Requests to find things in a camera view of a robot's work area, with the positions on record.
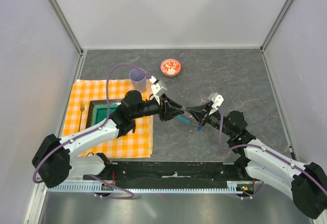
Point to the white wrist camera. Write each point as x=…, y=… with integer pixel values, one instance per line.
x=158, y=88
x=215, y=101

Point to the red white patterned bowl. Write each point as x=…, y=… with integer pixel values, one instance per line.
x=170, y=67

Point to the gold fork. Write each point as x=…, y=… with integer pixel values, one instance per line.
x=82, y=109

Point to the aluminium corner post left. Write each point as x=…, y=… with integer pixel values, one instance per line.
x=64, y=23

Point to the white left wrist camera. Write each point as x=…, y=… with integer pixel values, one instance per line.
x=158, y=88

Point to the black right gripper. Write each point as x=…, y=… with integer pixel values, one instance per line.
x=200, y=117

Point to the white toothed cable rail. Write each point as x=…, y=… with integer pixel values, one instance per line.
x=97, y=187

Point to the aluminium corner post right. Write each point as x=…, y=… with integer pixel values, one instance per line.
x=275, y=26

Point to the purple plastic cup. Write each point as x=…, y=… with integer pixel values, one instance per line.
x=138, y=79

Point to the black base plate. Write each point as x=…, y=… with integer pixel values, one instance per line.
x=131, y=174

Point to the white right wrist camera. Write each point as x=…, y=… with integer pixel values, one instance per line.
x=215, y=101

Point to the aluminium corner post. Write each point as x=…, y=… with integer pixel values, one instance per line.
x=275, y=26
x=64, y=23

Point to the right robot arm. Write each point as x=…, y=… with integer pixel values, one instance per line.
x=303, y=183

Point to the blue carabiner keyring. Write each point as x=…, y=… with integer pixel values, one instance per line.
x=183, y=119

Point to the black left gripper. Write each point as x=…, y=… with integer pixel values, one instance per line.
x=164, y=113

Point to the teal square plate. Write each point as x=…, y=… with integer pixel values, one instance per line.
x=97, y=112

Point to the orange checkered cloth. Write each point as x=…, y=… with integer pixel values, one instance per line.
x=136, y=144

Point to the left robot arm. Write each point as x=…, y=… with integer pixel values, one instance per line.
x=52, y=161

